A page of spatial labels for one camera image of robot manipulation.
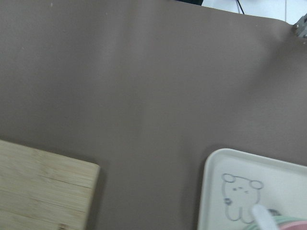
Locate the white ceramic spoon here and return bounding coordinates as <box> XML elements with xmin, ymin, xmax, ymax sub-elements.
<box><xmin>251</xmin><ymin>204</ymin><xmax>279</xmax><ymax>230</ymax></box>

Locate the small pink bowl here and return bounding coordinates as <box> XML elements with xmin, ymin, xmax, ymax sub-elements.
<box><xmin>280</xmin><ymin>220</ymin><xmax>307</xmax><ymax>230</ymax></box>

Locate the top green bowl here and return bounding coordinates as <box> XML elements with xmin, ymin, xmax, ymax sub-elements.
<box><xmin>242</xmin><ymin>215</ymin><xmax>307</xmax><ymax>230</ymax></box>

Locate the cream rabbit serving tray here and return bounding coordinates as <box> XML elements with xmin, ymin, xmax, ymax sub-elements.
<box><xmin>197</xmin><ymin>149</ymin><xmax>307</xmax><ymax>230</ymax></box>

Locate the wooden cutting board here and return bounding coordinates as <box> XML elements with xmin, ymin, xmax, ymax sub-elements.
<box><xmin>0</xmin><ymin>141</ymin><xmax>100</xmax><ymax>230</ymax></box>

